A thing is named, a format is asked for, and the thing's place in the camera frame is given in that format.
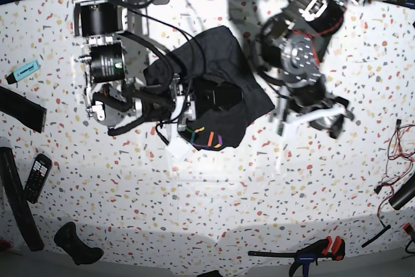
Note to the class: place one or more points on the dark grey T-shirt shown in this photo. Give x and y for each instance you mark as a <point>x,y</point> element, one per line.
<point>216,55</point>

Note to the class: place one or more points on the black blue bar clamp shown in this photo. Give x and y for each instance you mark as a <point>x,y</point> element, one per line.
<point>303,258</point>

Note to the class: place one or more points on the black cylinder right edge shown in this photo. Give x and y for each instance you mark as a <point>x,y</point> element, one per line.
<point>403,196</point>

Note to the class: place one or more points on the blue highlighter marker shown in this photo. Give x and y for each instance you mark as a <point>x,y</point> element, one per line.
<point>23,72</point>

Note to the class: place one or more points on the black TV remote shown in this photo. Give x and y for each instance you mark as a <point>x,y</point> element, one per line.
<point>37,177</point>

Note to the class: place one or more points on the long black tube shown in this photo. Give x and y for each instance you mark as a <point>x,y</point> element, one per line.
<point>17,201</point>

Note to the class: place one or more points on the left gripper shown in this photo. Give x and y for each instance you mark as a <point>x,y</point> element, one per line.
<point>328,114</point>

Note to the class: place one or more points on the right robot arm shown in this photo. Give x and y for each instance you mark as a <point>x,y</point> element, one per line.
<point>121,103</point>

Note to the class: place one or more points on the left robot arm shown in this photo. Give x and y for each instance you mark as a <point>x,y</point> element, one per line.
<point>290,48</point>

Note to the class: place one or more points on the black folded cloth strip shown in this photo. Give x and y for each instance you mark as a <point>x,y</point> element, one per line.
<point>28,113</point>

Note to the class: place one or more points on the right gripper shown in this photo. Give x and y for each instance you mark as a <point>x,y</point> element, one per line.
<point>209,96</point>

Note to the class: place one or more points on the black game controller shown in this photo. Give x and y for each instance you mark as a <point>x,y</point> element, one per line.
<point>66,238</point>

